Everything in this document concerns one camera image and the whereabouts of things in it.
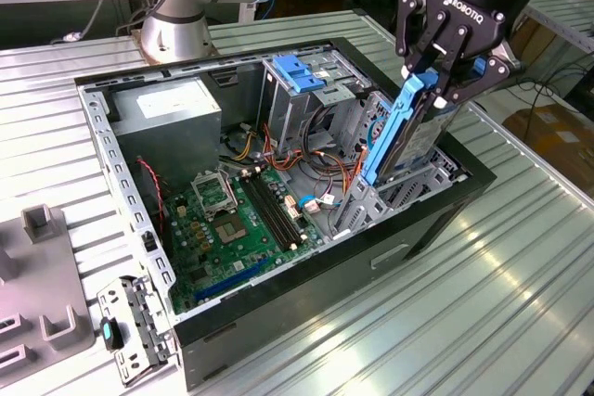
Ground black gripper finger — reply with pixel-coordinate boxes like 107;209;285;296
395;0;449;78
433;24;512;112

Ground hard disk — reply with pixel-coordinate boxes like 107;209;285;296
360;55;488;188

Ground blue data wire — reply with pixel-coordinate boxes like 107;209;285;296
365;110;389;165

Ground red yellow power wire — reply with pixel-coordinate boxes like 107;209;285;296
342;140;370;198

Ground grey metal disk bay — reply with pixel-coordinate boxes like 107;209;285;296
331;89;468;239

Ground metal slat table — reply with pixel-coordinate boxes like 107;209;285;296
508;0;594;57

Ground large flat cardboard box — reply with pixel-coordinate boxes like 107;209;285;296
503;106;594;184

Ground blue plastic drive latch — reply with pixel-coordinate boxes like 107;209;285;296
273;56;326;95

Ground grey optical drive cage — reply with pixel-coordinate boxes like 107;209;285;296
257;55;372;156

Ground black RAM slot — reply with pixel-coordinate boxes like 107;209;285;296
244;172;297;250
256;168;307;245
239;173;291;252
251;170;302;248

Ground metal socket cover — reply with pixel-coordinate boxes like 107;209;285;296
190;171;240;219

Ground grey power supply unit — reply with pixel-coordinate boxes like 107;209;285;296
109;75;224;188

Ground black open PC case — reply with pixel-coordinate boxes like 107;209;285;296
73;36;497;392

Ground CPU socket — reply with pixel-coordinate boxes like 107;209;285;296
213;214;247;247

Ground green motherboard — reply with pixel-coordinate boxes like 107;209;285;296
161;166;326;316

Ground blue expansion slot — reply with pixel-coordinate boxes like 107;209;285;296
193;256;270;302

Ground black case fan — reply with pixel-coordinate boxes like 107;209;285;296
134;159;167;249

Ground grey parts rack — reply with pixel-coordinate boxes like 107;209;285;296
0;203;98;388

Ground orange red wire bundle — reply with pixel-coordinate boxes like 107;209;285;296
262;121;354;184

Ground yellow orange supply wires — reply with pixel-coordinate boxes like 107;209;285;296
226;131;257;161

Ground blue wire with white plug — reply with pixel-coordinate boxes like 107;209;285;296
296;194;344;215

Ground red fan wire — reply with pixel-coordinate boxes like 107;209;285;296
136;159;167;235

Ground metal expansion bracket cover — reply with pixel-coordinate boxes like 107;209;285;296
96;275;180;388

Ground black blue bracket latch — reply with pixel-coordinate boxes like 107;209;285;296
100;316;124;351

